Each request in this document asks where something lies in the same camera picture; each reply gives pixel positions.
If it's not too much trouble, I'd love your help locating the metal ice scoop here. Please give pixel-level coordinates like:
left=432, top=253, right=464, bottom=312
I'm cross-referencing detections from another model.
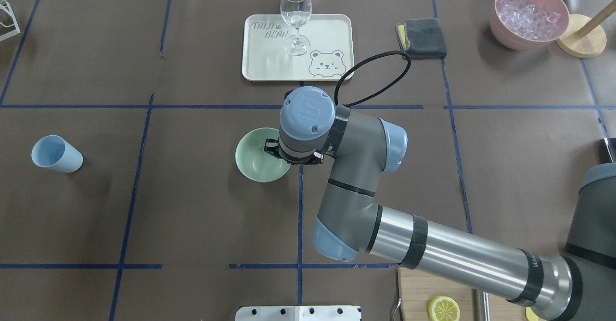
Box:
left=597, top=138, right=616, bottom=165

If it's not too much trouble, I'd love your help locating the grey folded cloth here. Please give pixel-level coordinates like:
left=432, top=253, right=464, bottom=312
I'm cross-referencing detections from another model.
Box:
left=395, top=18, right=447, bottom=60

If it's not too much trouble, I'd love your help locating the yellow plastic knife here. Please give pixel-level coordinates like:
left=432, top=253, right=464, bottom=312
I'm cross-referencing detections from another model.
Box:
left=525, top=307, right=545, bottom=321

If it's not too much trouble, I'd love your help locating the pink bowl of ice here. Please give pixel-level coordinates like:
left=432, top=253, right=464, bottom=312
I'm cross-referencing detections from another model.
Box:
left=490, top=0, right=569, bottom=51

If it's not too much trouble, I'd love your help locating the cream bear tray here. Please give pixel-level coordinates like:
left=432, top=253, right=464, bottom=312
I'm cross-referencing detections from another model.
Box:
left=242, top=14, right=355, bottom=81

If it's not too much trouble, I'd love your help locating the silver black knife handle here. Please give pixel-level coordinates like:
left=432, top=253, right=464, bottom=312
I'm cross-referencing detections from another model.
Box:
left=475, top=290, right=491, bottom=321

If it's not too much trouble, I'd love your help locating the wooden cutting board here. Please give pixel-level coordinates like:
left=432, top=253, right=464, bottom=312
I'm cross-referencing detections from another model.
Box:
left=398, top=268, right=527, bottom=321

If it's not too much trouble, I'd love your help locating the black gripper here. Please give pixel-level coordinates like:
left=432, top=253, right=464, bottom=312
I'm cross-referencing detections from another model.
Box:
left=264, top=139, right=324, bottom=165

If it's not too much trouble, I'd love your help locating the clear wine glass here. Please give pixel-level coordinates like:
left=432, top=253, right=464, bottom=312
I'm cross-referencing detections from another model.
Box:
left=280, top=0, right=312, bottom=56

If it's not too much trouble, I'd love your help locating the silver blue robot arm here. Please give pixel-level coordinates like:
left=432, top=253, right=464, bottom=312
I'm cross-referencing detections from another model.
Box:
left=264, top=86, right=616, bottom=321

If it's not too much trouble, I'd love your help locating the white cup rack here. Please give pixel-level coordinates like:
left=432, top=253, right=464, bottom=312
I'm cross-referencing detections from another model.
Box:
left=0, top=0, right=21, bottom=41

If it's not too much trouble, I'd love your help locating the wooden stand with base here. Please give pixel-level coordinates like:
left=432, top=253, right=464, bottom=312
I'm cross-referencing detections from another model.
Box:
left=556, top=0, right=616, bottom=58

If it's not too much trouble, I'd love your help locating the light blue plastic cup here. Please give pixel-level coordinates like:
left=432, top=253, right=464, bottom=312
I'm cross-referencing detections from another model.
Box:
left=31, top=135, right=84, bottom=173

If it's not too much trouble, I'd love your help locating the lemon slice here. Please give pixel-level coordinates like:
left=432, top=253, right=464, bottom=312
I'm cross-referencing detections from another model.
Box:
left=427, top=295, right=461, bottom=321

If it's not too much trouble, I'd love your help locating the green ceramic bowl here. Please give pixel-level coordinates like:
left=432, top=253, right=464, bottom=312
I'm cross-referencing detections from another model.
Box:
left=235, top=128, right=291, bottom=182

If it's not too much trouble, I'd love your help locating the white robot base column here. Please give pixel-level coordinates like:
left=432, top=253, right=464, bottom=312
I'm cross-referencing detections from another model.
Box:
left=235, top=305, right=362, bottom=321

